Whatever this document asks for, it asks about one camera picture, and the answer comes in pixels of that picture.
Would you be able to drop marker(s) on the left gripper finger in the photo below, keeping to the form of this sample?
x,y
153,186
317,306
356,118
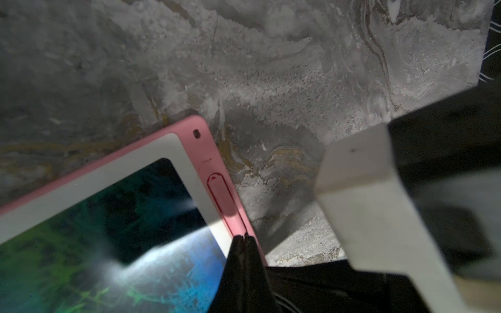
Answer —
x,y
244,286

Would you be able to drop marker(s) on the pink LCD writing tablet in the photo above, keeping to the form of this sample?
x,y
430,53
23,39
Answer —
x,y
147,228

